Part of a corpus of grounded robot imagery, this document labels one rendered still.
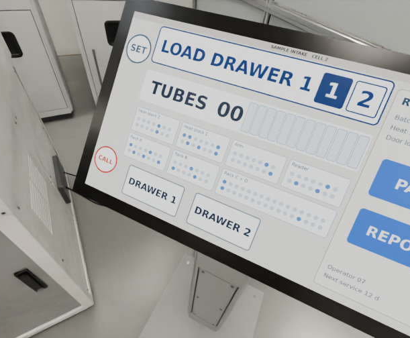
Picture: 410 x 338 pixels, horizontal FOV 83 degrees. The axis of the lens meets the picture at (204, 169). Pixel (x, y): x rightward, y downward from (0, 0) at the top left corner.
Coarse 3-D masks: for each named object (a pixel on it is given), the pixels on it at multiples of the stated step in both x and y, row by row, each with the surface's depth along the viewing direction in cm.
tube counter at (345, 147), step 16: (224, 96) 31; (224, 112) 31; (240, 112) 30; (256, 112) 30; (272, 112) 29; (288, 112) 29; (240, 128) 30; (256, 128) 30; (272, 128) 29; (288, 128) 29; (304, 128) 28; (320, 128) 28; (336, 128) 27; (288, 144) 29; (304, 144) 28; (320, 144) 28; (336, 144) 27; (352, 144) 27; (368, 144) 26; (336, 160) 27; (352, 160) 27
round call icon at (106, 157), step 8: (104, 144) 36; (96, 152) 36; (104, 152) 36; (112, 152) 35; (120, 152) 35; (96, 160) 36; (104, 160) 36; (112, 160) 36; (96, 168) 36; (104, 168) 36; (112, 168) 36; (112, 176) 36
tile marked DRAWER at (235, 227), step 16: (192, 208) 32; (208, 208) 32; (224, 208) 31; (192, 224) 32; (208, 224) 32; (224, 224) 31; (240, 224) 31; (256, 224) 30; (224, 240) 31; (240, 240) 31
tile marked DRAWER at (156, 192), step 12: (132, 168) 35; (132, 180) 35; (144, 180) 34; (156, 180) 34; (168, 180) 33; (132, 192) 35; (144, 192) 34; (156, 192) 34; (168, 192) 33; (180, 192) 33; (144, 204) 34; (156, 204) 34; (168, 204) 33; (180, 204) 33
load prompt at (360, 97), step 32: (160, 32) 33; (192, 32) 31; (160, 64) 33; (192, 64) 32; (224, 64) 30; (256, 64) 29; (288, 64) 28; (320, 64) 27; (288, 96) 29; (320, 96) 28; (352, 96) 27; (384, 96) 26
